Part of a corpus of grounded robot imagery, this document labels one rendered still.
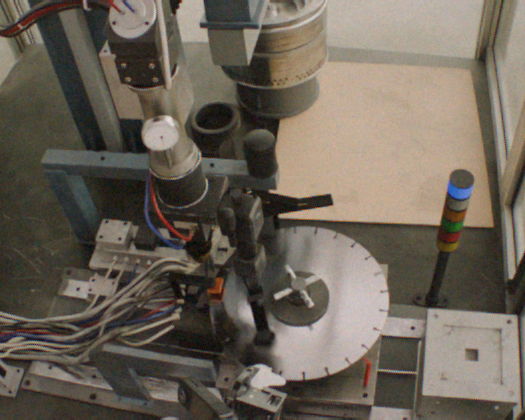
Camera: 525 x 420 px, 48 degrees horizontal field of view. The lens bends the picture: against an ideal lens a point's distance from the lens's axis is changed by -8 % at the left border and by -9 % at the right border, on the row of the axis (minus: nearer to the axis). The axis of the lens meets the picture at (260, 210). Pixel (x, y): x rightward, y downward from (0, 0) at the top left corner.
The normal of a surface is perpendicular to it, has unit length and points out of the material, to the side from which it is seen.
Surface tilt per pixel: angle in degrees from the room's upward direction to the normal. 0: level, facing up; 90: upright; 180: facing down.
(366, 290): 0
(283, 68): 90
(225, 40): 90
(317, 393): 0
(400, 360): 0
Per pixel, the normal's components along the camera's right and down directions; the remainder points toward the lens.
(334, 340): -0.09, -0.62
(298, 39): 0.46, 0.67
